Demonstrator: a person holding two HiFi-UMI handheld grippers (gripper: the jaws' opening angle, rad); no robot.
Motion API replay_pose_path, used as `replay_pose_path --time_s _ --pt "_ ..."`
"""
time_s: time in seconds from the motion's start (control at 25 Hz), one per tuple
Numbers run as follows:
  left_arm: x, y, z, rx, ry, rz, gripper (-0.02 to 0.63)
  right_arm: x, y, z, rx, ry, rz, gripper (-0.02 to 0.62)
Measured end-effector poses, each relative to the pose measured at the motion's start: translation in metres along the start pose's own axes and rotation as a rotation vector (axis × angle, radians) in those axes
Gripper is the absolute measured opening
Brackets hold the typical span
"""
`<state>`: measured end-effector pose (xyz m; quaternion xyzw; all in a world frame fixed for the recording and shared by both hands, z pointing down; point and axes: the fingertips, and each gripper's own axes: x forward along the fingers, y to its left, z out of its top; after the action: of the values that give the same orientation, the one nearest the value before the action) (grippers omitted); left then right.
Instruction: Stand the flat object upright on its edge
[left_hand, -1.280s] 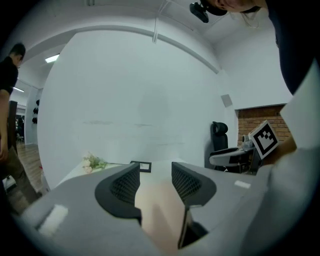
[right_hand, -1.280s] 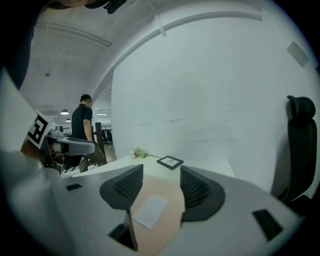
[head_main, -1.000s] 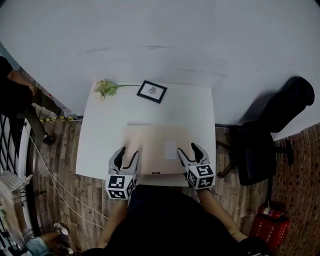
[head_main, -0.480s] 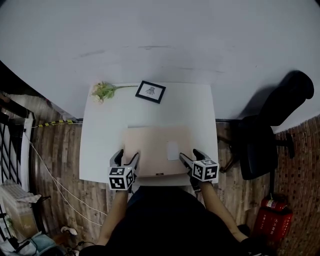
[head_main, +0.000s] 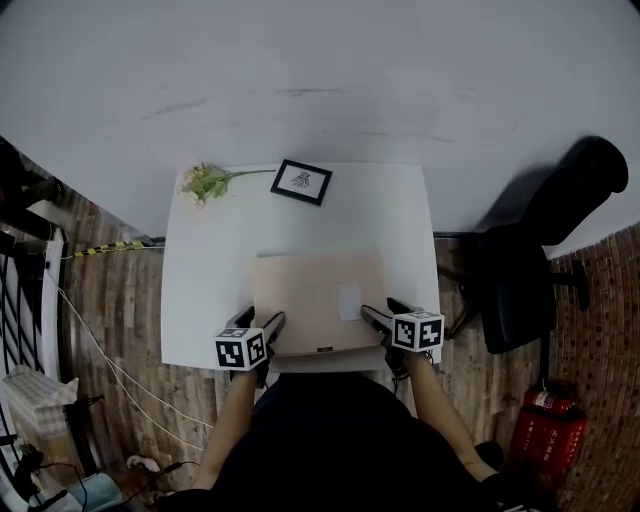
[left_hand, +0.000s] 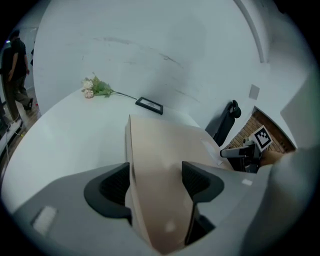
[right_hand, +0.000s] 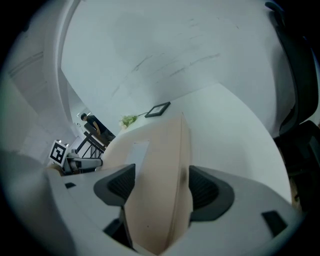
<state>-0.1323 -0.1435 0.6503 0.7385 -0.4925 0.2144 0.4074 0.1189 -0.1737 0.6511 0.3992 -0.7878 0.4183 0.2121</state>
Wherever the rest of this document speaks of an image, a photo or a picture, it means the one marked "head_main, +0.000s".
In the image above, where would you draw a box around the white square table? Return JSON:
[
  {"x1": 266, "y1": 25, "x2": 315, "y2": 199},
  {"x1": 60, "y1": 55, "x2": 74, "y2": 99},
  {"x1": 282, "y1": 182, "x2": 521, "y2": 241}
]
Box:
[{"x1": 159, "y1": 160, "x2": 442, "y2": 374}]

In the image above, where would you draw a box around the black picture frame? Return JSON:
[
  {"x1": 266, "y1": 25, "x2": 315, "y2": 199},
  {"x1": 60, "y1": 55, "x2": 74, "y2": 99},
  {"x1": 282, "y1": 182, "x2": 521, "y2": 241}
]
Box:
[{"x1": 269, "y1": 158, "x2": 334, "y2": 207}]

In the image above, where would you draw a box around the yellow black striped tape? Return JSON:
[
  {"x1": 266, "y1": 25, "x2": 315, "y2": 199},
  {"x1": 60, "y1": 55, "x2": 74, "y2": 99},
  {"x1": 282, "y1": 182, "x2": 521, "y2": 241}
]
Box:
[{"x1": 72, "y1": 239, "x2": 146, "y2": 260}]

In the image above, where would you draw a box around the red fire extinguisher box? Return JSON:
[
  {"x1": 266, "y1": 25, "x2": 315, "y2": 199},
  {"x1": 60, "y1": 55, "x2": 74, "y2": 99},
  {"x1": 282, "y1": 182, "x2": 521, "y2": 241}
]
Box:
[{"x1": 509, "y1": 404, "x2": 589, "y2": 476}]

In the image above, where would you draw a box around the cardboard box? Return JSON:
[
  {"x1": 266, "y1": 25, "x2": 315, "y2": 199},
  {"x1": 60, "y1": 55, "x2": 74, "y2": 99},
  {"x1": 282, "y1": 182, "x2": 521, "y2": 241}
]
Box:
[
  {"x1": 252, "y1": 249, "x2": 389, "y2": 359},
  {"x1": 2, "y1": 364, "x2": 81, "y2": 471}
]

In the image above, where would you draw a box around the white slipper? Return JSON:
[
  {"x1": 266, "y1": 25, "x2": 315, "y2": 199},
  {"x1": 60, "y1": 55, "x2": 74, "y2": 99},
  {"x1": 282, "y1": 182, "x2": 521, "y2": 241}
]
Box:
[{"x1": 125, "y1": 453, "x2": 161, "y2": 474}]

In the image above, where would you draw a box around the black cable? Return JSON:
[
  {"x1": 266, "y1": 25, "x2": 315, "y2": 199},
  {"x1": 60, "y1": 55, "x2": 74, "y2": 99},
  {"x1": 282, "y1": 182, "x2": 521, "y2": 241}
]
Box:
[{"x1": 149, "y1": 460, "x2": 201, "y2": 481}]

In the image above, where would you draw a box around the black office chair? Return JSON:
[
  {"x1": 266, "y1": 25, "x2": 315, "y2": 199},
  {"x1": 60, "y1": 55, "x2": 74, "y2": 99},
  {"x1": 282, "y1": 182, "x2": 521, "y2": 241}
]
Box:
[{"x1": 439, "y1": 135, "x2": 630, "y2": 355}]

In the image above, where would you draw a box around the person's left forearm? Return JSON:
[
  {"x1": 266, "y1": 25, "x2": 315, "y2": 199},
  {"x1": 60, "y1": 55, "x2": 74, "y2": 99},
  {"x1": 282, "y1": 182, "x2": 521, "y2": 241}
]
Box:
[{"x1": 192, "y1": 367, "x2": 269, "y2": 491}]

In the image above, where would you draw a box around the black stair railing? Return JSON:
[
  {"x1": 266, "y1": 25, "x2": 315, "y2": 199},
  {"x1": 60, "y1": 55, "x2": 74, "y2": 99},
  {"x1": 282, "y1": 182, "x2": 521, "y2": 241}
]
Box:
[{"x1": 0, "y1": 209, "x2": 69, "y2": 381}]

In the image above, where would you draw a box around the red fire extinguisher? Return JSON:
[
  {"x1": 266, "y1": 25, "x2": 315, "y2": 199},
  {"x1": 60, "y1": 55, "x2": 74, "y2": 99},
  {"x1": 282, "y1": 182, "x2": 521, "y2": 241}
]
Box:
[{"x1": 523, "y1": 384, "x2": 577, "y2": 415}]

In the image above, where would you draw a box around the person's black shirt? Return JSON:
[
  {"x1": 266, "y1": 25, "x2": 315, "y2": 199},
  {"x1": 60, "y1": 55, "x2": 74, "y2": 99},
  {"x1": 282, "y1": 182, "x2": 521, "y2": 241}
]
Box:
[{"x1": 164, "y1": 372, "x2": 541, "y2": 512}]

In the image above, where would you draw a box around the person's right forearm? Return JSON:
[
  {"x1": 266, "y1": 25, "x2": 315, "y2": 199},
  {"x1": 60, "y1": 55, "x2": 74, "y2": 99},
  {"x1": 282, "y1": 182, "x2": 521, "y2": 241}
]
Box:
[{"x1": 402, "y1": 352, "x2": 501, "y2": 484}]

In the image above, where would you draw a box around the light blue cloth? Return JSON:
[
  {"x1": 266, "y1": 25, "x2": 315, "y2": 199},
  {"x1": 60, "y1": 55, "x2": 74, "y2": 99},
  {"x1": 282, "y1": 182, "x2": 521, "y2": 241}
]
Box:
[{"x1": 64, "y1": 472, "x2": 124, "y2": 512}]

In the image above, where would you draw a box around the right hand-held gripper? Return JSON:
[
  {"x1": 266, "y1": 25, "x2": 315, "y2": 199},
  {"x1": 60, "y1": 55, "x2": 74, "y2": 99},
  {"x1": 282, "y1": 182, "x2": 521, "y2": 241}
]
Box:
[{"x1": 360, "y1": 297, "x2": 445, "y2": 376}]

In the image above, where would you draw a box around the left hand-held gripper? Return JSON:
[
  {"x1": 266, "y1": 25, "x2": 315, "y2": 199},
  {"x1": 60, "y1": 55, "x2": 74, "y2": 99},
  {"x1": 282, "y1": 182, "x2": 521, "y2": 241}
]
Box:
[{"x1": 214, "y1": 305, "x2": 287, "y2": 389}]

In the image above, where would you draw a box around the artificial flower bunch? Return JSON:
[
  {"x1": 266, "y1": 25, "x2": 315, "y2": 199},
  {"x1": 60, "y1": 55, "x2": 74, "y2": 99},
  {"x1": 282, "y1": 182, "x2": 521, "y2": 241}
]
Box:
[{"x1": 178, "y1": 162, "x2": 277, "y2": 210}]

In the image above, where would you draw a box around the white cable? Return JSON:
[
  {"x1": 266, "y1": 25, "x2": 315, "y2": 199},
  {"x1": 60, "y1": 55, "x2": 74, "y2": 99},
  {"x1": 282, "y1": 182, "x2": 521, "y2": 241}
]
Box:
[
  {"x1": 94, "y1": 344, "x2": 206, "y2": 451},
  {"x1": 47, "y1": 269, "x2": 216, "y2": 431}
]

